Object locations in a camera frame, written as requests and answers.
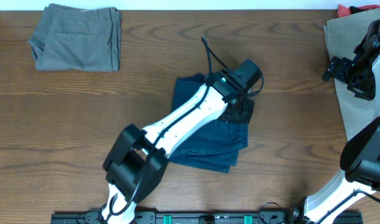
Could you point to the navy blue shorts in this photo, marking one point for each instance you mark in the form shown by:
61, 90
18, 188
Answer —
215, 146

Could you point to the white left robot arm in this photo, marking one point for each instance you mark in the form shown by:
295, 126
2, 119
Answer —
139, 157

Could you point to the khaki beige shorts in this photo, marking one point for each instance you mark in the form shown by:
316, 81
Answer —
353, 44

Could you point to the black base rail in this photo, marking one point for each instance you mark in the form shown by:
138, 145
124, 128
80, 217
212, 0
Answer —
92, 217

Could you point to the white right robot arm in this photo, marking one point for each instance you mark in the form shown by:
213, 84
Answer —
359, 173

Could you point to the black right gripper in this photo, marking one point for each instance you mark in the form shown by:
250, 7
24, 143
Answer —
366, 91

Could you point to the folded grey shorts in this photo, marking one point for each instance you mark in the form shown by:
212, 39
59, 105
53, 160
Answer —
68, 38

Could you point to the red garment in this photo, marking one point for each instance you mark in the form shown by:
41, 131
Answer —
343, 11

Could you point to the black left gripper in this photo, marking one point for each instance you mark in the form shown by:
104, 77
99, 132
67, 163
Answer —
250, 109

